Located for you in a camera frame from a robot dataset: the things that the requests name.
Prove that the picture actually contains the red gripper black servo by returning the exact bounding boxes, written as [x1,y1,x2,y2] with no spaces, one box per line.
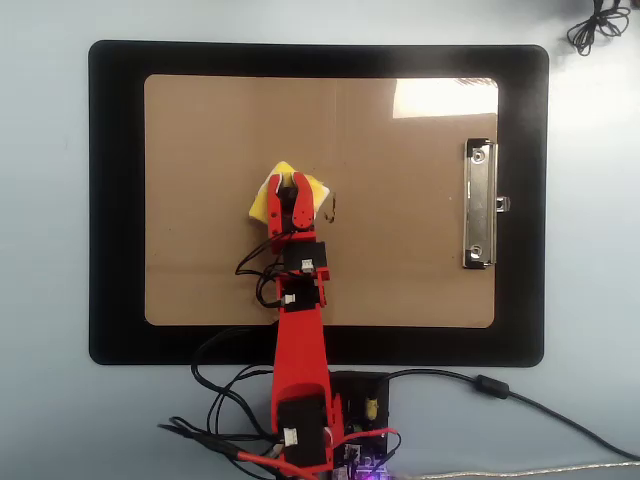
[266,171,318,251]

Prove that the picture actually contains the yellow sponge with black knob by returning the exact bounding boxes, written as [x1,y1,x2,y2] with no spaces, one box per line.
[247,159,332,226]

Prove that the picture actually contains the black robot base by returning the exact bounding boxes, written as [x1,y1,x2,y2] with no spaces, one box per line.
[328,370,392,480]

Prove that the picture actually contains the brown clipboard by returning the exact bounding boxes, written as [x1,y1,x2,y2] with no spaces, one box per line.
[143,73,500,330]

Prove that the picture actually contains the black desk mat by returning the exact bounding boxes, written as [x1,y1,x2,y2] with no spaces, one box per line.
[88,39,550,368]

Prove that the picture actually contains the silver metal clipboard clip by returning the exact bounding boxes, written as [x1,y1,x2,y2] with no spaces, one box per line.
[461,137,512,270]

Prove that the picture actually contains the controller board with purple LED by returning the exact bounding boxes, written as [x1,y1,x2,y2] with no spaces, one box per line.
[333,442,399,480]

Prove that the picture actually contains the black wrist servo cables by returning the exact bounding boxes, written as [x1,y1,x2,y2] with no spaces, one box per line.
[234,233,289,310]

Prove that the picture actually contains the black base servo cables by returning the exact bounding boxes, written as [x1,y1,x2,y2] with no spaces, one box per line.
[157,326,282,451]

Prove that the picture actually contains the black power cable with ferrite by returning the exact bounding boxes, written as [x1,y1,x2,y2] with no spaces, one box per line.
[383,368,640,462]

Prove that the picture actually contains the bundled black cable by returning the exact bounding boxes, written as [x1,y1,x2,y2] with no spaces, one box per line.
[566,0,633,57]

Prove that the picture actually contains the silver braided USB cable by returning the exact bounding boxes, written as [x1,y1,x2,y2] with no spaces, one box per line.
[394,462,640,480]

